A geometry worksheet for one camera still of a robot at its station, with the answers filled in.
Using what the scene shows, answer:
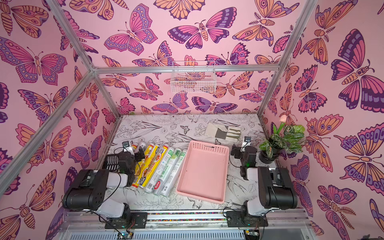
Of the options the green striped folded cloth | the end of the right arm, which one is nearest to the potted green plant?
the end of the right arm

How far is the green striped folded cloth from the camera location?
108 centimetres

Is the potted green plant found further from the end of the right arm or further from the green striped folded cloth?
the green striped folded cloth
